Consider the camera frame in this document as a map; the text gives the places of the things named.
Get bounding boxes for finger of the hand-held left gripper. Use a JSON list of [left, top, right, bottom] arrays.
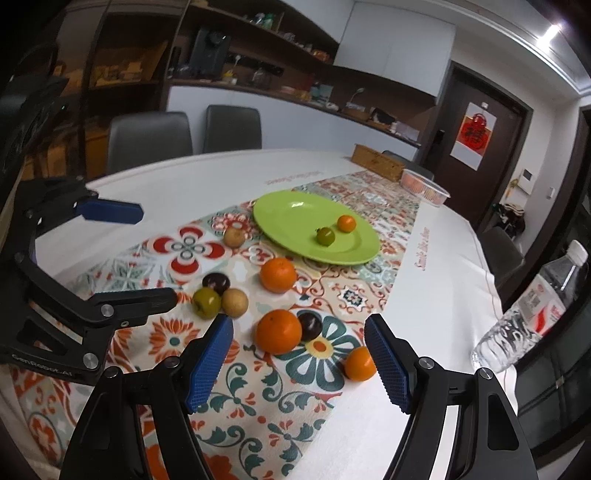
[[14, 178, 144, 232], [28, 287, 179, 374]]

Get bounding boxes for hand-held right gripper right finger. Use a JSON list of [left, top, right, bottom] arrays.
[[364, 314, 539, 480]]

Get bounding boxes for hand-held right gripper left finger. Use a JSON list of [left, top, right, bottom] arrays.
[[59, 314, 235, 480]]

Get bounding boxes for large orange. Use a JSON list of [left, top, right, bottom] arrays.
[[256, 309, 303, 355]]

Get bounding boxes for dark purple plum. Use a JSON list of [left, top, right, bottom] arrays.
[[298, 311, 323, 342], [202, 272, 230, 294]]

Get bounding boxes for green plate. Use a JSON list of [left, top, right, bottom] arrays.
[[252, 191, 382, 266]]

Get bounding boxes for white floral patterned tablecloth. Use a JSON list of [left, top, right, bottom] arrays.
[[0, 148, 520, 480]]

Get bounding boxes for grey chair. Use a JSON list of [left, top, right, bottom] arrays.
[[107, 111, 194, 178], [382, 150, 435, 182], [478, 227, 526, 287], [203, 104, 263, 155]]

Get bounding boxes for clear plastic water bottle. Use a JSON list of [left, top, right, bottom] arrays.
[[471, 240, 589, 372]]

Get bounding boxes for white plastic basket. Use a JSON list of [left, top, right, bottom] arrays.
[[400, 169, 451, 207]]

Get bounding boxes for heap of oranges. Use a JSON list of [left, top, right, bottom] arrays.
[[403, 174, 439, 199]]

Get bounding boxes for black coffee machine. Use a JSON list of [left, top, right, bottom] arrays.
[[189, 27, 232, 81]]

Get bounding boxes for pile of bags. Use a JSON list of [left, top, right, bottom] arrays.
[[492, 202, 526, 238]]

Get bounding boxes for white counter cabinet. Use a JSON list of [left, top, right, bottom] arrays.
[[166, 85, 421, 160]]

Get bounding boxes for woven wicker box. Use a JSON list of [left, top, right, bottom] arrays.
[[351, 144, 407, 182]]

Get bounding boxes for red and white door poster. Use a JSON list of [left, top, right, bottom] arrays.
[[450, 102, 497, 169]]

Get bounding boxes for dark brown door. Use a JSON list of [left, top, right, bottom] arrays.
[[416, 62, 532, 232]]

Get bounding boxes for wooden wall shelf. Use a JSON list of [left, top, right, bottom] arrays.
[[46, 0, 342, 93]]

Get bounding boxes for white wall cabinet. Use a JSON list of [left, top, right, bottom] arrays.
[[277, 0, 458, 97]]

